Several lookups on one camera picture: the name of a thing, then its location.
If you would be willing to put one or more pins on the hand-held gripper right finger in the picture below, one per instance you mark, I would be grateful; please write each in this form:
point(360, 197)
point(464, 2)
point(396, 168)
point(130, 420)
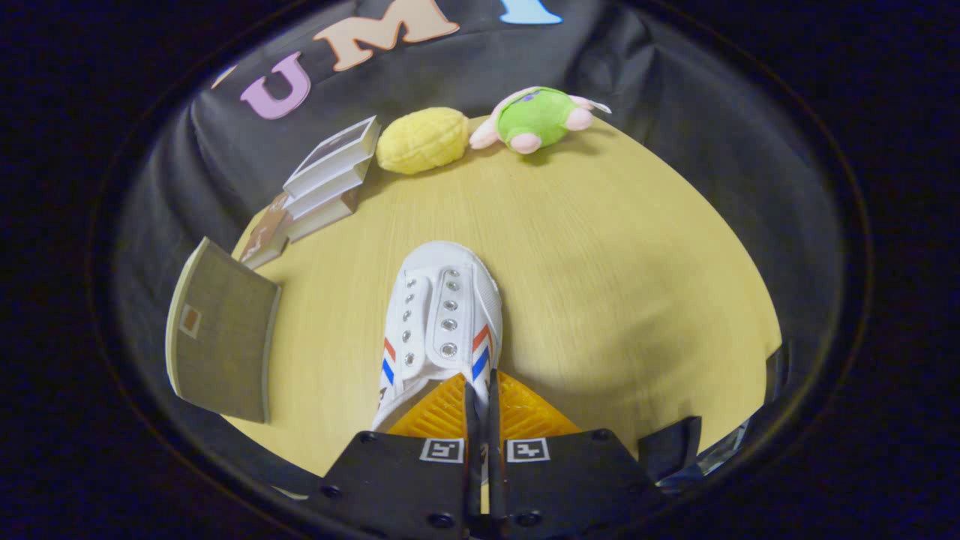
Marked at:
point(496, 487)

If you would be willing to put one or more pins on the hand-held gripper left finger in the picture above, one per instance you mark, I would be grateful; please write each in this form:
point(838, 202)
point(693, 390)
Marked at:
point(474, 487)

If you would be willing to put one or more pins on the white striped shoe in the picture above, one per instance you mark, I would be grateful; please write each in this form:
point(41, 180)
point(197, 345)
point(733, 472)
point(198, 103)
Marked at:
point(442, 300)

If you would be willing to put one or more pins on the grey fabric storage box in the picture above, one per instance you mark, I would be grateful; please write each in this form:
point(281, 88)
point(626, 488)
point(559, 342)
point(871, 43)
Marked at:
point(225, 337)

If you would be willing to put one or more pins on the thick brown cover book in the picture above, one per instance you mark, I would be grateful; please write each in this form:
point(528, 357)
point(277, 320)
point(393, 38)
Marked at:
point(322, 221)

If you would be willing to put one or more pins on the plain white book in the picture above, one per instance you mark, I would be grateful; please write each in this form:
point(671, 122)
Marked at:
point(330, 195)

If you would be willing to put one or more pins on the thin brown cover book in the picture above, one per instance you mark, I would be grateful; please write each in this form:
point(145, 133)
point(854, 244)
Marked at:
point(262, 236)

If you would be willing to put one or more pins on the yellow plush cushion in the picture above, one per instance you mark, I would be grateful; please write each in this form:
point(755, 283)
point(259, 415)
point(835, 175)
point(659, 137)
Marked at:
point(421, 141)

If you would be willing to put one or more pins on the white portrait cover book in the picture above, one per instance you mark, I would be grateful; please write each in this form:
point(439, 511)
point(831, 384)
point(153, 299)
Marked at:
point(334, 157)

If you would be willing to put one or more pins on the pink and green plush toy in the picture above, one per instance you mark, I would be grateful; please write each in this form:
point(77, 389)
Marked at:
point(536, 118)

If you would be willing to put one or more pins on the black backdrop cloth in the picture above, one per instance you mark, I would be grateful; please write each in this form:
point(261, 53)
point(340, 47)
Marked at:
point(712, 150)

